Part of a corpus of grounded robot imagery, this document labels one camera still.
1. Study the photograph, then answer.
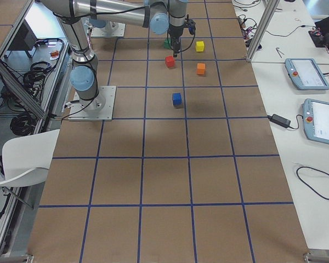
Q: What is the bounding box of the green wooden block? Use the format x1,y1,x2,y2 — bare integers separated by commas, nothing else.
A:
163,38,172,50

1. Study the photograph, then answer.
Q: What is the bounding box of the blue wooden block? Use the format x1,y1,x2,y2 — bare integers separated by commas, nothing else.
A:
172,93,183,107

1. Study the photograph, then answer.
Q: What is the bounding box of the yellow wooden block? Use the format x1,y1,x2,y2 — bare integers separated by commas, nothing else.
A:
195,41,205,53

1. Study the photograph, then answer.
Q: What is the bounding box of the white chair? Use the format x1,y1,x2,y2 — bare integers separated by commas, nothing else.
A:
0,129,60,187

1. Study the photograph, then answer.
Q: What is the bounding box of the teach pendant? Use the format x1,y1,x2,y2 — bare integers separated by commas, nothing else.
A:
302,99,329,144
285,58,329,90

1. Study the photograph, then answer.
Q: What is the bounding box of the teach pendant far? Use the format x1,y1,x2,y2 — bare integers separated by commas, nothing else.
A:
285,58,329,90

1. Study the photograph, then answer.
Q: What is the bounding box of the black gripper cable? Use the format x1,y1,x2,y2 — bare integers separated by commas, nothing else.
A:
178,26,197,53

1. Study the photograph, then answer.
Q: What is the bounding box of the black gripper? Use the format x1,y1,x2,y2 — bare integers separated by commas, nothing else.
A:
168,27,184,57

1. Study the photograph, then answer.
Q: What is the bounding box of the black power adapter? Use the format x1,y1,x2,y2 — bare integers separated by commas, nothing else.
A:
268,114,291,128

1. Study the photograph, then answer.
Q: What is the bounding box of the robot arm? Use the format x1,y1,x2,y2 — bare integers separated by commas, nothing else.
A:
68,1,190,57
42,1,103,111

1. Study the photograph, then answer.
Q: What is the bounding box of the teach pendant near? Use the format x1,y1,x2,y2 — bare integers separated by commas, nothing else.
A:
302,99,329,144

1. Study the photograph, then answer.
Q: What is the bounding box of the red snack packet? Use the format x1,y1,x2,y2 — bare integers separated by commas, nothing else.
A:
50,50,59,58

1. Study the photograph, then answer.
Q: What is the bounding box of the allen key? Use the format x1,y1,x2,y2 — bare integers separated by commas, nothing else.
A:
275,47,284,58

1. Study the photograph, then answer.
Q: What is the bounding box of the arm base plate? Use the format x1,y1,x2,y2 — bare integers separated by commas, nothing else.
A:
68,86,116,121
91,21,126,38

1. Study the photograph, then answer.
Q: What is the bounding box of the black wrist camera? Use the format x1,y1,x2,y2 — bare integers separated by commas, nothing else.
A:
186,19,196,36

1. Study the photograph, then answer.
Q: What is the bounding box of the aluminium frame post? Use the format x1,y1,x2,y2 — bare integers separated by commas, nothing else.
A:
246,0,280,62

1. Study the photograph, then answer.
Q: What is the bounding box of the red wooden block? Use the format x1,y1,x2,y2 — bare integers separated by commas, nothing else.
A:
165,56,175,68

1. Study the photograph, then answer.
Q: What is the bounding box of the orange wooden block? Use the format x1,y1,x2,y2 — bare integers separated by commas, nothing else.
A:
196,63,206,76

